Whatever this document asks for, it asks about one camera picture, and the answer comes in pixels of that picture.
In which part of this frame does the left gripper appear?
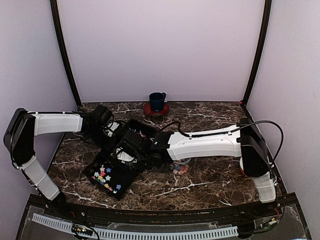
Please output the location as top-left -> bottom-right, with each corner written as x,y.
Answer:
86,126 -> 118,152

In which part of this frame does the black three-compartment candy bin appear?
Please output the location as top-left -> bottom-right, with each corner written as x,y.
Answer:
82,119 -> 161,201

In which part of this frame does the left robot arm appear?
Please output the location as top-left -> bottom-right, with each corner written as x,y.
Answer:
3,105 -> 124,218

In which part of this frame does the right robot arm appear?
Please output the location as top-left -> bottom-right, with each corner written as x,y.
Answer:
116,118 -> 277,217

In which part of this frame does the clear plastic cup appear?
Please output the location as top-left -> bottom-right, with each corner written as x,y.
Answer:
172,158 -> 191,175

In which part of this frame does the red saucer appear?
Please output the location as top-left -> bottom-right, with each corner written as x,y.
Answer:
143,102 -> 170,118

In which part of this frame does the dark blue mug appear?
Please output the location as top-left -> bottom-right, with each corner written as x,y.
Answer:
149,92 -> 166,112

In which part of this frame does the orange white bowl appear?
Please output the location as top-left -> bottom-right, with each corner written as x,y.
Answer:
239,157 -> 246,175

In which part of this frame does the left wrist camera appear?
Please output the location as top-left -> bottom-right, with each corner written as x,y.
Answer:
104,121 -> 122,137

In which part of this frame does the black front rail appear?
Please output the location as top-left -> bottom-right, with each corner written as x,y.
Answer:
64,199 -> 284,225

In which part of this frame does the white slotted cable duct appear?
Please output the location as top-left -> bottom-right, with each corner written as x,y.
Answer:
31,213 -> 239,240

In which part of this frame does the left black frame post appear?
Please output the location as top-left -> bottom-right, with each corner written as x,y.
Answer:
49,0 -> 82,108

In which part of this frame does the black frame post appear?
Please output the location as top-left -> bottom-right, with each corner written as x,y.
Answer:
49,0 -> 82,108
241,0 -> 272,107

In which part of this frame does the right black frame post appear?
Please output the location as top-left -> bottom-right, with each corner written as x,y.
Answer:
241,0 -> 272,107

